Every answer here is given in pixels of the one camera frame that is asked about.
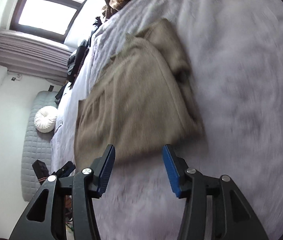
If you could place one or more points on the black wall socket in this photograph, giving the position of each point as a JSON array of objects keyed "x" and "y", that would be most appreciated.
[{"x": 51, "y": 88}]

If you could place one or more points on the black clothes pile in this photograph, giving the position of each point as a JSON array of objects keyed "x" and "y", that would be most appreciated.
[{"x": 77, "y": 60}]

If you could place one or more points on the grey quilted headboard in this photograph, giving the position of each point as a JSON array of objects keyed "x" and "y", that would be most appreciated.
[{"x": 35, "y": 145}]

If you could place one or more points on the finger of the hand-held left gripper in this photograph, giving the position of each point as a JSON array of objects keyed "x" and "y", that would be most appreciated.
[
  {"x": 41, "y": 170},
  {"x": 65, "y": 170}
]

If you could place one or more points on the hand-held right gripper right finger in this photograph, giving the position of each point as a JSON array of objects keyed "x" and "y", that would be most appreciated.
[{"x": 172, "y": 172}]

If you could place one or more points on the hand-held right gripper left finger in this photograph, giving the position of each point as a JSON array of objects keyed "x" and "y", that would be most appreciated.
[{"x": 106, "y": 170}]

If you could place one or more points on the lavender fleece blanket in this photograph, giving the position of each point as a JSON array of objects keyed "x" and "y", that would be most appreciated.
[{"x": 231, "y": 80}]

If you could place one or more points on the grey pleated curtain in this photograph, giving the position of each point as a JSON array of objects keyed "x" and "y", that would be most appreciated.
[{"x": 31, "y": 52}]

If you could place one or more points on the small black garment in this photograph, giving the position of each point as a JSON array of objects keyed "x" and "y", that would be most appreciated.
[{"x": 97, "y": 22}]

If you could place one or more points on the window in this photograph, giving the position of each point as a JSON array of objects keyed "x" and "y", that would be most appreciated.
[{"x": 46, "y": 12}]

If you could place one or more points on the tan knit sweater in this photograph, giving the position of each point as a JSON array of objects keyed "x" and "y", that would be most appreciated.
[{"x": 136, "y": 100}]

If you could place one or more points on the dark garment by headboard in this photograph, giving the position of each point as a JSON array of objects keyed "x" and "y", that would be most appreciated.
[{"x": 61, "y": 93}]

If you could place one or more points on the round white pillow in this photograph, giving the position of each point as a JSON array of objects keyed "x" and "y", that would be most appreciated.
[{"x": 46, "y": 118}]

